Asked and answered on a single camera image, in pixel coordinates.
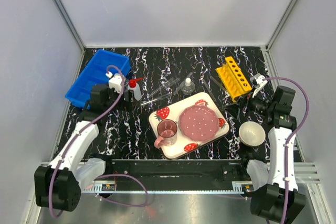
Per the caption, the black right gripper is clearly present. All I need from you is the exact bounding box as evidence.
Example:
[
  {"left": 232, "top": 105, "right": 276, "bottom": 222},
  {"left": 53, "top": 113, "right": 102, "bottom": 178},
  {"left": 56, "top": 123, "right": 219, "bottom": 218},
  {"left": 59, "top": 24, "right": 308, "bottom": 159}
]
[{"left": 222, "top": 86, "right": 275, "bottom": 120}]

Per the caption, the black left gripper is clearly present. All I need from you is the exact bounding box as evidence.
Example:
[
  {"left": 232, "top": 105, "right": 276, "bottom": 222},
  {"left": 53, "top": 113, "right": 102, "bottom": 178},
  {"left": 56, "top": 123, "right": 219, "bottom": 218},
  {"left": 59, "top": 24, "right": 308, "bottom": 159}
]
[{"left": 103, "top": 83, "right": 138, "bottom": 112}]

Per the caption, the wash bottle with red cap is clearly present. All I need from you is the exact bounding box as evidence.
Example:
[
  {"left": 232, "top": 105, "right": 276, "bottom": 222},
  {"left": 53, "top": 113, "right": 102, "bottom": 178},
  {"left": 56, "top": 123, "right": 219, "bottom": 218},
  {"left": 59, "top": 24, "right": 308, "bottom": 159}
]
[{"left": 128, "top": 78, "right": 143, "bottom": 101}]

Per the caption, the yellow test tube rack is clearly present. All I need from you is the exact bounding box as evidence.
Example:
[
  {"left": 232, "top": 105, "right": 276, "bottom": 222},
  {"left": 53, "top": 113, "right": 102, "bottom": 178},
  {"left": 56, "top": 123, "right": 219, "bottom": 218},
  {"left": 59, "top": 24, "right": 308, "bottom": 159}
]
[{"left": 216, "top": 57, "right": 252, "bottom": 102}]

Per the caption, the glass alcohol lamp white cap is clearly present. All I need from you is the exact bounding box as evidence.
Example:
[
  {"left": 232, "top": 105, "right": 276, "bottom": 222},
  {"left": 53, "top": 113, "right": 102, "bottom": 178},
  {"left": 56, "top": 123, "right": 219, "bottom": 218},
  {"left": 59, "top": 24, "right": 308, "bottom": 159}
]
[{"left": 181, "top": 78, "right": 195, "bottom": 95}]

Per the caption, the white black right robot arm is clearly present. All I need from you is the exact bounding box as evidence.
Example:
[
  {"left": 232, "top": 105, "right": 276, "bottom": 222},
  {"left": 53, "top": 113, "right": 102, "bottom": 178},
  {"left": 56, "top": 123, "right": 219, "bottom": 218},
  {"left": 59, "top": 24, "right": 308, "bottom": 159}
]
[{"left": 233, "top": 85, "right": 306, "bottom": 223}]

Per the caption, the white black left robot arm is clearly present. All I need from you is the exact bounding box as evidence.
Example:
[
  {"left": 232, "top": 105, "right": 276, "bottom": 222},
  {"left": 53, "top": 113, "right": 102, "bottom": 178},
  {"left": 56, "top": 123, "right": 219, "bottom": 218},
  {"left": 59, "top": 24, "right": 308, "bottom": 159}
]
[{"left": 34, "top": 84, "right": 134, "bottom": 212}]

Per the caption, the cream ceramic bowl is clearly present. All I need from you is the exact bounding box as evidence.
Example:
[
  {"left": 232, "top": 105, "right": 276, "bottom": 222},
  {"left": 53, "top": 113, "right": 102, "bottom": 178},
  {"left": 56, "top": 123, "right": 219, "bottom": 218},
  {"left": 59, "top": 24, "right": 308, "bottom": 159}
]
[{"left": 238, "top": 121, "right": 266, "bottom": 147}]

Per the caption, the pink polka dot plate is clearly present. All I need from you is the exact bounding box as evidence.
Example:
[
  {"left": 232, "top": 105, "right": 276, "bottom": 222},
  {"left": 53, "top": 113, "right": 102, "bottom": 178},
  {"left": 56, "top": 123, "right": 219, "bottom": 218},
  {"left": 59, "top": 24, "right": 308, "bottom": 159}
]
[{"left": 178, "top": 105, "right": 219, "bottom": 142}]

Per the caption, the pink ghost pattern mug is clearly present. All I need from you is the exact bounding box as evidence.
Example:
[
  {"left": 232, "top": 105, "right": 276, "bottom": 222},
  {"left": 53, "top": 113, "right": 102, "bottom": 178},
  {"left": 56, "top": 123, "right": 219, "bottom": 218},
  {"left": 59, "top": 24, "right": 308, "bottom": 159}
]
[{"left": 154, "top": 119, "right": 178, "bottom": 148}]

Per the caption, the blue plastic compartment bin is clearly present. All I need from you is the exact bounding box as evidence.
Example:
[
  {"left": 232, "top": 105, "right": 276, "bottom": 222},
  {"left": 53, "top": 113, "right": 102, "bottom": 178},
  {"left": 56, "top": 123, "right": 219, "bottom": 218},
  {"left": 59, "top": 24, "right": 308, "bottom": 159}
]
[{"left": 65, "top": 49, "right": 131, "bottom": 108}]

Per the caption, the strawberry pattern white tray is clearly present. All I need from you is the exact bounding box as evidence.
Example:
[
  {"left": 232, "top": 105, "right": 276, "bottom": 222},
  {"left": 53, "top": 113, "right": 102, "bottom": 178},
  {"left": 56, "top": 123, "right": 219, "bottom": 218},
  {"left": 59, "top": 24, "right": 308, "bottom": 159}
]
[{"left": 149, "top": 92, "right": 229, "bottom": 159}]

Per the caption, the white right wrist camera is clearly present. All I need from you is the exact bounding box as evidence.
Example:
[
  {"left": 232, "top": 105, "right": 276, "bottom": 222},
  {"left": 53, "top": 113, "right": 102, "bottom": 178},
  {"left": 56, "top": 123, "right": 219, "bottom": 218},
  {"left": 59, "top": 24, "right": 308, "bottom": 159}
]
[{"left": 250, "top": 73, "right": 268, "bottom": 98}]

